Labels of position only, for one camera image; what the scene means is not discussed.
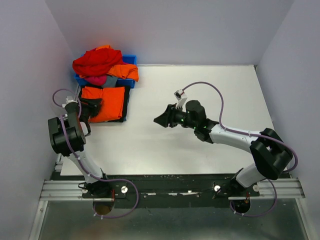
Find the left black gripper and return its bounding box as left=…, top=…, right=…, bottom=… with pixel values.
left=78, top=96, right=103, bottom=121

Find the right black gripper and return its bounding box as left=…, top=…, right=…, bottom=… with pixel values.
left=153, top=103, right=197, bottom=130

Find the orange t-shirt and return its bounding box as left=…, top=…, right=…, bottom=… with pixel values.
left=81, top=86, right=126, bottom=124
left=105, top=61, right=139, bottom=82

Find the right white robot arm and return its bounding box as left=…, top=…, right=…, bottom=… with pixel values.
left=153, top=100, right=293, bottom=196

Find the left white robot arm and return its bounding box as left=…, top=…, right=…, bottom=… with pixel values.
left=47, top=96, right=111, bottom=198

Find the pink t-shirt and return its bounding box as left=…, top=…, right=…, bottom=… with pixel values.
left=84, top=75, right=107, bottom=86

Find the grey-teal t-shirt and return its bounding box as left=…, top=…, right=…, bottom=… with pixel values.
left=101, top=75, right=118, bottom=88

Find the black floral folded t-shirt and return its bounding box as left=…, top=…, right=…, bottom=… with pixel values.
left=78, top=84, right=131, bottom=123

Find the red t-shirt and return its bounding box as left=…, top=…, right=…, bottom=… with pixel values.
left=72, top=48, right=124, bottom=77

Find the blue plastic bin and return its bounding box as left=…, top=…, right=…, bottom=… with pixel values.
left=74, top=54, right=137, bottom=89

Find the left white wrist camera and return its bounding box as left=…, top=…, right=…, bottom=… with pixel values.
left=62, top=95, right=78, bottom=109

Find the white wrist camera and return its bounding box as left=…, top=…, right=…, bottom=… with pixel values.
left=62, top=95, right=78, bottom=109
left=174, top=89, right=188, bottom=109

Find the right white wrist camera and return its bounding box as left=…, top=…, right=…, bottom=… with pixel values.
left=174, top=89, right=188, bottom=109

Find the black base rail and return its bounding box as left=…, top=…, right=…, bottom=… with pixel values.
left=51, top=169, right=266, bottom=210

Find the aluminium extrusion frame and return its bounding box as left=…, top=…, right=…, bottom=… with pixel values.
left=27, top=74, right=95, bottom=240

